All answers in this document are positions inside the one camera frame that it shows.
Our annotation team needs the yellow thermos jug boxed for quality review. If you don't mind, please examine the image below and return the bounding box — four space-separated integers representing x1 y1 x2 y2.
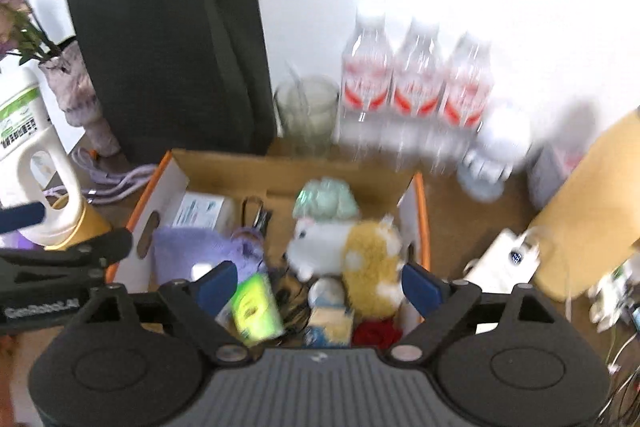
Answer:
531 106 640 303

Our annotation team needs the clear water bottle red label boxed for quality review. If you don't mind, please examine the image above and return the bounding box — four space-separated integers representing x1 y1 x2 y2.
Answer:
385 19 443 168
435 34 496 172
340 9 393 148

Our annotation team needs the clear glass jar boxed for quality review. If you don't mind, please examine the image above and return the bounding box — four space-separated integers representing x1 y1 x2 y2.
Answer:
273 76 342 155

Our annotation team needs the red fabric item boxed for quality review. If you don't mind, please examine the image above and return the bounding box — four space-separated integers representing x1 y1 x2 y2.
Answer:
351 318 405 349

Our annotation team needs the black carabiner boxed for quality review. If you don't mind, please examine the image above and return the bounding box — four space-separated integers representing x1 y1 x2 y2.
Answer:
241 196 275 239

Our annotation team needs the white detergent bottle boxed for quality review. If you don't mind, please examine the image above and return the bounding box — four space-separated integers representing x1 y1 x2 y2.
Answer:
0 67 83 250

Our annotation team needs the purple wrapped bundle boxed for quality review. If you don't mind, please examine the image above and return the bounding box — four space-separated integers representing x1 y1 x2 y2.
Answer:
39 41 123 160

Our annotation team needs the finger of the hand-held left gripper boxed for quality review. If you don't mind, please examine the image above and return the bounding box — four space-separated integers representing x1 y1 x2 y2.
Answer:
0 228 134 295
0 202 46 234

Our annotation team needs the purple towel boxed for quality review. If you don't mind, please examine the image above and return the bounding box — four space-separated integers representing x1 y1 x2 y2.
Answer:
151 227 270 290

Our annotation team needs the white power bank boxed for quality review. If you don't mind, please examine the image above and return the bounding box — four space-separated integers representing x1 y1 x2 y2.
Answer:
462 228 548 295

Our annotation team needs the yellow mug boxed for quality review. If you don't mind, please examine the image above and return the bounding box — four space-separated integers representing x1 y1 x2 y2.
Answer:
44 196 113 253

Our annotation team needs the red cardboard box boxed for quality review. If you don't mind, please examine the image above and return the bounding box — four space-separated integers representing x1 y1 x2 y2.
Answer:
106 148 432 350

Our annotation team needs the yellow white plush toy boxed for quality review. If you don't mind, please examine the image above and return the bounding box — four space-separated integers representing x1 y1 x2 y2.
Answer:
284 214 410 322

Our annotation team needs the black paper bag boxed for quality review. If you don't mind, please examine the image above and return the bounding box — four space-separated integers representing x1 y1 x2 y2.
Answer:
65 0 278 165

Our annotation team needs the white round tin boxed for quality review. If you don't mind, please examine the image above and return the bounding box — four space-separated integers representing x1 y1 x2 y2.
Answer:
306 277 347 309

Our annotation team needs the black tangled cord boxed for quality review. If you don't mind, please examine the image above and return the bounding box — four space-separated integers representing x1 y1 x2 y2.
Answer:
267 269 308 338

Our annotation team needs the white power strip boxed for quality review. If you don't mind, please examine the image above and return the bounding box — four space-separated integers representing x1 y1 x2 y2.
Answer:
590 257 640 333

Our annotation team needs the blue yellow cartoon pouch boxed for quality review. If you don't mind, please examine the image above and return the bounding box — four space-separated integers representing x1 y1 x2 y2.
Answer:
304 306 355 349

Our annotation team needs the purple tissue box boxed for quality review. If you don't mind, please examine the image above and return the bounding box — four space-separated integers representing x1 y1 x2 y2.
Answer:
12 231 46 252

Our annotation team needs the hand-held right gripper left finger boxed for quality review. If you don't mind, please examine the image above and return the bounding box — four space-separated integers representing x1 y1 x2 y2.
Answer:
79 260 249 367

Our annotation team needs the small grey box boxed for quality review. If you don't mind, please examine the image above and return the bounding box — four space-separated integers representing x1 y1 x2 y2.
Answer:
527 142 583 210

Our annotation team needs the clear plastic bag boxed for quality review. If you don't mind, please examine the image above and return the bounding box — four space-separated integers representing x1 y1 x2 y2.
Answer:
291 178 362 222

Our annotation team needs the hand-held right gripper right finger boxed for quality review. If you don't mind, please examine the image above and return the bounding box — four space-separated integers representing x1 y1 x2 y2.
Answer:
389 261 557 365

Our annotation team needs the white flat packet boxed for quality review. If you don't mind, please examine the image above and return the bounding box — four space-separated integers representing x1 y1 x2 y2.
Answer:
171 192 237 234

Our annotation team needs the green packet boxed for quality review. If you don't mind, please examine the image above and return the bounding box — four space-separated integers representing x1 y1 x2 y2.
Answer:
229 273 287 342

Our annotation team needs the purple cord strap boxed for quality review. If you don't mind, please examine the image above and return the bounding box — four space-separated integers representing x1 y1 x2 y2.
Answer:
70 147 163 208

